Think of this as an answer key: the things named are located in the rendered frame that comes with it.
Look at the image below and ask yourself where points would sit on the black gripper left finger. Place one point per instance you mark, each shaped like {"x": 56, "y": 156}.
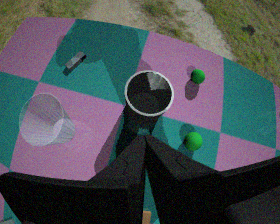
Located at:
{"x": 114, "y": 196}

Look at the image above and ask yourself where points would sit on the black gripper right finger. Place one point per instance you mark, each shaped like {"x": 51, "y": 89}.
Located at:
{"x": 187, "y": 192}

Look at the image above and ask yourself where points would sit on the green ball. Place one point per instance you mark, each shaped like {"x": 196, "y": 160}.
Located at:
{"x": 193, "y": 141}
{"x": 197, "y": 76}

